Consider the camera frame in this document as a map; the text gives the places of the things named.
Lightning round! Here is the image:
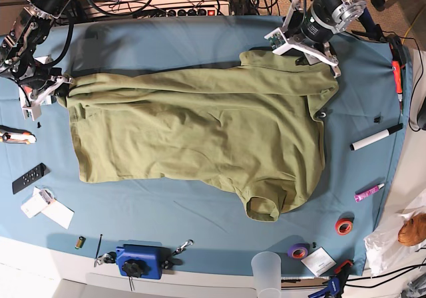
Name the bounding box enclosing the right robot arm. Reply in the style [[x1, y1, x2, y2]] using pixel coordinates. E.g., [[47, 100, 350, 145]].
[[1, 0, 74, 113]]

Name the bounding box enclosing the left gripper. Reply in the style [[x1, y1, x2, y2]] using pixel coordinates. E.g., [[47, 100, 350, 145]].
[[282, 0, 341, 78]]

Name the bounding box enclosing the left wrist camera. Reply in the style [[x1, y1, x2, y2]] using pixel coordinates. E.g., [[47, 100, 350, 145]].
[[264, 27, 292, 55]]

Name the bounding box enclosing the brown bread item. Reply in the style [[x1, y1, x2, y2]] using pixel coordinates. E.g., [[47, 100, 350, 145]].
[[398, 214, 426, 247]]

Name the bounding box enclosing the black zip tie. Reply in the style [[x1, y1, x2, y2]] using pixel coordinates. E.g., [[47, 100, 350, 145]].
[[94, 233, 103, 267]]

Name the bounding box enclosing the purple tape roll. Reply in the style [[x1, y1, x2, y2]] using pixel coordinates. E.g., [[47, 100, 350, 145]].
[[287, 243, 310, 260]]

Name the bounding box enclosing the white plastic bag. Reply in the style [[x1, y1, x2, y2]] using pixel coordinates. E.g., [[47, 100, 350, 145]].
[[363, 191, 425, 276]]

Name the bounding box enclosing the white paper card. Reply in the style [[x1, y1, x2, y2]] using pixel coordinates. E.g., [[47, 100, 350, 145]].
[[301, 247, 336, 277]]

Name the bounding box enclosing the small black clip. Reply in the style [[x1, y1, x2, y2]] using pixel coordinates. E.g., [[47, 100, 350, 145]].
[[373, 114, 383, 124]]

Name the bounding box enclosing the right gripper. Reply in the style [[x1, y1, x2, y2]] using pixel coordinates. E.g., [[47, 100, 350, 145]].
[[23, 75, 74, 106]]

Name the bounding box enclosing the olive green t-shirt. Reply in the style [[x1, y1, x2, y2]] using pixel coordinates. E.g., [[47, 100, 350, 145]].
[[59, 50, 339, 222]]

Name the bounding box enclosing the orange white utility knife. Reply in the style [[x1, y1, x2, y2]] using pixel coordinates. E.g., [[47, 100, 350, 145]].
[[1, 125, 37, 144]]

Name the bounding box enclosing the clear plastic cup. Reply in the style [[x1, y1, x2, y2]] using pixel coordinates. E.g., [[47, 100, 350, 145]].
[[251, 251, 281, 298]]

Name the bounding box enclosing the blue black clamp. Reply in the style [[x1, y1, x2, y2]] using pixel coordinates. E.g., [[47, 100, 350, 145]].
[[351, 8, 387, 43]]

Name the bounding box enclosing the blue table cloth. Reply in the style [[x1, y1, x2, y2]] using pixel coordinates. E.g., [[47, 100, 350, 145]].
[[1, 17, 408, 276]]

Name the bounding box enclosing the red tape roll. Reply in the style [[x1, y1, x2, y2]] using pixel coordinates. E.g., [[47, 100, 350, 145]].
[[335, 218, 353, 235]]

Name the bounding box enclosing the blue bar clamp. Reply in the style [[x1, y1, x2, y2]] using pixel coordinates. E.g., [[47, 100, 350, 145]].
[[308, 259, 353, 298]]

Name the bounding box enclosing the pink glue tube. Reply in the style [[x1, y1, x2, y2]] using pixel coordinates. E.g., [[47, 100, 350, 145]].
[[354, 184, 385, 202]]

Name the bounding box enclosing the blue clamp block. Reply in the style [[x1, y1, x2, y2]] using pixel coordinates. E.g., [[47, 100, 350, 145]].
[[115, 244, 162, 280]]

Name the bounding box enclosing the small green battery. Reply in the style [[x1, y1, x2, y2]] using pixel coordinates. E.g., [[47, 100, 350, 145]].
[[75, 236, 86, 249]]

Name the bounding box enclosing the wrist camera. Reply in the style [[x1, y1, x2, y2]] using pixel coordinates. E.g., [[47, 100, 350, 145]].
[[264, 27, 292, 55], [21, 106, 41, 121]]

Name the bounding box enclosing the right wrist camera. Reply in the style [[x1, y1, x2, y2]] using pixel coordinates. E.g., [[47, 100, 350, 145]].
[[21, 106, 41, 121]]

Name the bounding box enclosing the silver carabiner clip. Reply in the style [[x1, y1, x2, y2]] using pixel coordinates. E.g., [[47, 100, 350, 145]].
[[172, 239, 194, 255]]

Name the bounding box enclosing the orange black screwdriver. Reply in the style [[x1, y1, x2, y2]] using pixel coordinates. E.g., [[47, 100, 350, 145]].
[[387, 33, 407, 115]]

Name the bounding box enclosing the white black marker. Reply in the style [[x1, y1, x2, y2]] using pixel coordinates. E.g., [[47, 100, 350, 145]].
[[349, 123, 403, 151]]

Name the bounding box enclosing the white card stack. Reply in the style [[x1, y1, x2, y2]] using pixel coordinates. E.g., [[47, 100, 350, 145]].
[[21, 187, 55, 218]]

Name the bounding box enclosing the white paper sheet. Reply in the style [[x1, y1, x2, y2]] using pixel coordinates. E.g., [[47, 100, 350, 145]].
[[41, 200, 74, 229]]

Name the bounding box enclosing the black remote control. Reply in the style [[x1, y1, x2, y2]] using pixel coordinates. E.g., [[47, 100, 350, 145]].
[[12, 163, 50, 194]]

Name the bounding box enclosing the white power strip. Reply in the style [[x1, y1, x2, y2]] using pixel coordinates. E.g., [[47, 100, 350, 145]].
[[83, 0, 232, 21]]

